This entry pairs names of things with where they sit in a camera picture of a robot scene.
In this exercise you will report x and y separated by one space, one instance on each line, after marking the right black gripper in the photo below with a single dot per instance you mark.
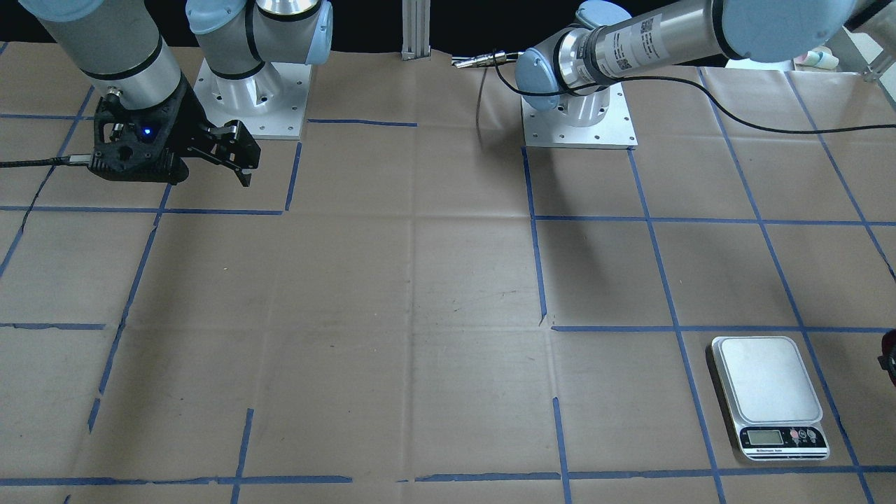
186 120

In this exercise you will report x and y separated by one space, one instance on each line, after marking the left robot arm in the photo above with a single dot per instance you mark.
745 199

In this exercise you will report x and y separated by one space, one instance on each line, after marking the white digital kitchen scale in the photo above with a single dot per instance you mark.
772 404

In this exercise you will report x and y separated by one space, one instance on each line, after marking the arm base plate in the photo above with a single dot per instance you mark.
600 120
271 104

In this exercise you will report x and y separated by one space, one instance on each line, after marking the aluminium frame post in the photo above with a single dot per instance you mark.
415 29

